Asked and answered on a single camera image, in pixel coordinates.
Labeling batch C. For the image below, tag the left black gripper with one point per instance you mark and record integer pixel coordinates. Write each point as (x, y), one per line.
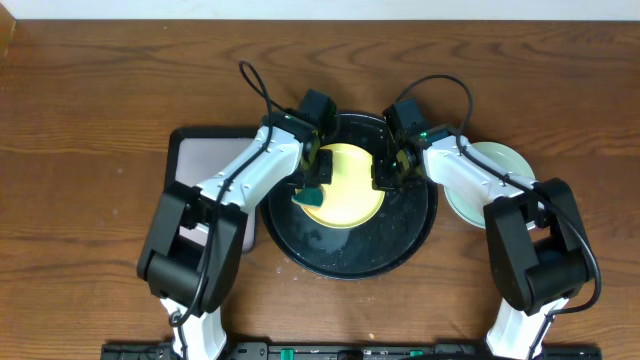
(327, 177)

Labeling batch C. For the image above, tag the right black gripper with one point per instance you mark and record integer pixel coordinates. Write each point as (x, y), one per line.
(379, 180)

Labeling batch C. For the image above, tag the green yellow sponge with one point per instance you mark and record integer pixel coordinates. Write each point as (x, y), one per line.
(308, 196)

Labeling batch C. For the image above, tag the yellow plate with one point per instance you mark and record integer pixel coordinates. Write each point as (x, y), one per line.
(349, 200)

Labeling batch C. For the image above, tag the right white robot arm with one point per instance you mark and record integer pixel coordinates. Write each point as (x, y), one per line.
(541, 262)

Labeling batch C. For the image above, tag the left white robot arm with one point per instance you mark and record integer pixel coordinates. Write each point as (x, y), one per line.
(191, 254)

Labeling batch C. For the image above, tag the round black tray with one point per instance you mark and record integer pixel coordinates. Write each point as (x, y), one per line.
(395, 232)

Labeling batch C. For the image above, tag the rectangular black tray pink mat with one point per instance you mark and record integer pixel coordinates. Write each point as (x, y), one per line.
(196, 153)

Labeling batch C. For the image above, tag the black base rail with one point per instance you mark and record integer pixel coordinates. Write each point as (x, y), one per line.
(263, 351)

